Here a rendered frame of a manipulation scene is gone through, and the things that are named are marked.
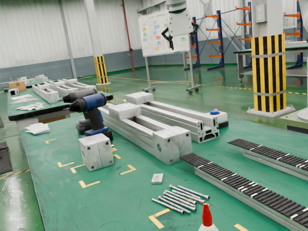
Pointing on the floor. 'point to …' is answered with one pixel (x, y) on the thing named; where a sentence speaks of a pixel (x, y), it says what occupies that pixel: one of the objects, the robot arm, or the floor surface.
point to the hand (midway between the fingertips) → (182, 45)
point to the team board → (162, 43)
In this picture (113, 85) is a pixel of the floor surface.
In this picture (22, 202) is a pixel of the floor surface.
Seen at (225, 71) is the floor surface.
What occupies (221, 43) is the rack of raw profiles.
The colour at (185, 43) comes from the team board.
